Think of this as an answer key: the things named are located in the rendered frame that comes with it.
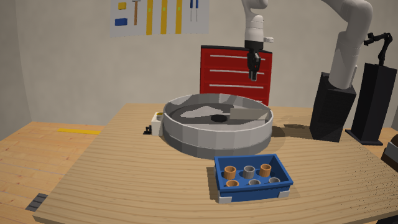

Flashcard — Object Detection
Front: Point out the bronze bushing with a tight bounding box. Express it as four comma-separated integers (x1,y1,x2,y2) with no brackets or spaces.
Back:
226,180,239,187
224,166,236,180
259,164,271,177

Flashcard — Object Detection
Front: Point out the blue square tray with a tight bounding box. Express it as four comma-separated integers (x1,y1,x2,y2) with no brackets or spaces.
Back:
213,154,294,203

